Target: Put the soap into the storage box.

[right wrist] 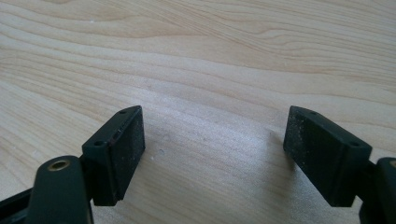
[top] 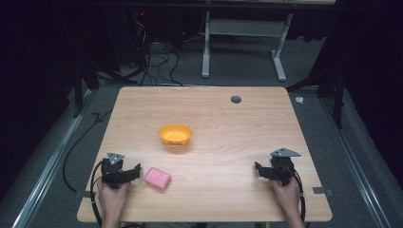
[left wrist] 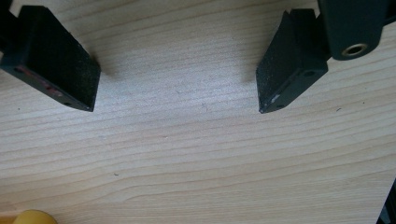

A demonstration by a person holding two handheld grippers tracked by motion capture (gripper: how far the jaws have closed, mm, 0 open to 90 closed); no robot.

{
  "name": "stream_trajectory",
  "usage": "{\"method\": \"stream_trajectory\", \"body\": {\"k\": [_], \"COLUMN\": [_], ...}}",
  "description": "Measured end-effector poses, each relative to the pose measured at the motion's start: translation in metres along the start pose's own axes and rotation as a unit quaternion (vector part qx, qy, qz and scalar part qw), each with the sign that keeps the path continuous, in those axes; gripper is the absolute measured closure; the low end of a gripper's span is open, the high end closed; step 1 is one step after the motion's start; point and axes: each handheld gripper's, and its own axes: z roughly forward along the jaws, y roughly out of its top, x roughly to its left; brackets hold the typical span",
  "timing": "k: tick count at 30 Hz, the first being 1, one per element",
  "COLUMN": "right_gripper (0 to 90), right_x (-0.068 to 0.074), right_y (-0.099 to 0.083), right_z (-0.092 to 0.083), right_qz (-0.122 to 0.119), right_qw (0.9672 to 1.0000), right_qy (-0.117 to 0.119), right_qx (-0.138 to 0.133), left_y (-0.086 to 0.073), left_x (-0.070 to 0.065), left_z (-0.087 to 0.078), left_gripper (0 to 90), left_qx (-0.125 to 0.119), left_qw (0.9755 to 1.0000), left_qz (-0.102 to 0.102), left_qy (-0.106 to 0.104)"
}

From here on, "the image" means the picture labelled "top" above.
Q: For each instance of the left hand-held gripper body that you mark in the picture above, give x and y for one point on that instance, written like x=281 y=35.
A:
x=114 y=172

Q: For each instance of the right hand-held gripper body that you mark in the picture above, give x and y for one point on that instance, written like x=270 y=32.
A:
x=281 y=167

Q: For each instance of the pink sponge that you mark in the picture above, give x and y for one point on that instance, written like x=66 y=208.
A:
x=157 y=178

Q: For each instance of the orange bowl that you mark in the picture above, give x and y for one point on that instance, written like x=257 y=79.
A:
x=175 y=134

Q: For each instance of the person's left hand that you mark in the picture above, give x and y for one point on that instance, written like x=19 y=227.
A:
x=111 y=199

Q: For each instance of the person's right hand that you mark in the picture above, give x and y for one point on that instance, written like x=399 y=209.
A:
x=286 y=195

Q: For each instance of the crumpled white paper scrap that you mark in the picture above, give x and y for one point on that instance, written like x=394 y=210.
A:
x=299 y=100

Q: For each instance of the grey table grommet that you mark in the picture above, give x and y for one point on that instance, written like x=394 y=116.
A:
x=236 y=99

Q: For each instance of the black metal stand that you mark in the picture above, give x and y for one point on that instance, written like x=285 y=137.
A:
x=329 y=91
x=83 y=82

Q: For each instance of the aluminium floor rail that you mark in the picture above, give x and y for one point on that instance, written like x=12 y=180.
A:
x=50 y=164
x=355 y=161

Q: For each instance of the white metal desk frame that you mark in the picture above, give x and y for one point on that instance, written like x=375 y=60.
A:
x=244 y=38

